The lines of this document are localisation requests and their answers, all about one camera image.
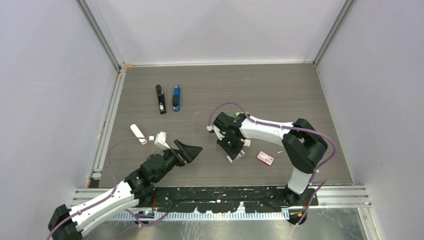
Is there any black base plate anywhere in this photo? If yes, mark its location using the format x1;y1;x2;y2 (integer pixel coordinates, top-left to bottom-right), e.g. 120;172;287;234
138;186;319;214

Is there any slotted cable duct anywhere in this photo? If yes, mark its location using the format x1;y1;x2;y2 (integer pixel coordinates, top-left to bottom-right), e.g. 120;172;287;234
164;209;290;221

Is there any blue stapler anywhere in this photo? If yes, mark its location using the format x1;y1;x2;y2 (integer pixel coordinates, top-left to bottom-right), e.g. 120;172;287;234
172;84;181;112

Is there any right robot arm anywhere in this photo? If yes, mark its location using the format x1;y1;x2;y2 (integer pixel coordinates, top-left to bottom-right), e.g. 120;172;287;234
206;112;328;206

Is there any white stapler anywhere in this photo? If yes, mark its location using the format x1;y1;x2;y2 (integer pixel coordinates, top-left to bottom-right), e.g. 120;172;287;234
130;124;148;145

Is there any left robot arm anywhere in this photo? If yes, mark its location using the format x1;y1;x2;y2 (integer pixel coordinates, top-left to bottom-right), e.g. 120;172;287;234
47;139;203;240

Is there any purple cable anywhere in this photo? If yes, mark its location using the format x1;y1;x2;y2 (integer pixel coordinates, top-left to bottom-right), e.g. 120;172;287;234
207;102;337;226
46;136;176;240

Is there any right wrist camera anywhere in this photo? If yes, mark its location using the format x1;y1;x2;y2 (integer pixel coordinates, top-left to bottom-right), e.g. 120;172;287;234
206;125;225;140

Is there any white staple box sleeve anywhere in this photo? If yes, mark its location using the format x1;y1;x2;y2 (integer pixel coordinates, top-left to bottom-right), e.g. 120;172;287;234
243;139;251;147

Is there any staple tray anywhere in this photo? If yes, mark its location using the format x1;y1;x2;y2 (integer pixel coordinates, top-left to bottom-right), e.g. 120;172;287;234
226;155;238;163

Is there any black stapler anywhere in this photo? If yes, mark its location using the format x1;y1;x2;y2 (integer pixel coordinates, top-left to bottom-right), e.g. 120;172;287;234
155;84;167;115

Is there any red staple box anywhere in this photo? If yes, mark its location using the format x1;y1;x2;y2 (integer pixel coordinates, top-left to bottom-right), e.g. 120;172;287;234
256;151;274;166

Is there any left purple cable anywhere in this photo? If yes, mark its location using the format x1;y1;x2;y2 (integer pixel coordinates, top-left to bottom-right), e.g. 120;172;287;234
46;136;176;240

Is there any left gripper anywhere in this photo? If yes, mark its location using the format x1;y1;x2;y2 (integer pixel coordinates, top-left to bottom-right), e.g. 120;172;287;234
153;139;202;183

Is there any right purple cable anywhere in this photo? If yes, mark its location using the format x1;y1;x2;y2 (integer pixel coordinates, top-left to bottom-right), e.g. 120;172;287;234
207;102;337;226

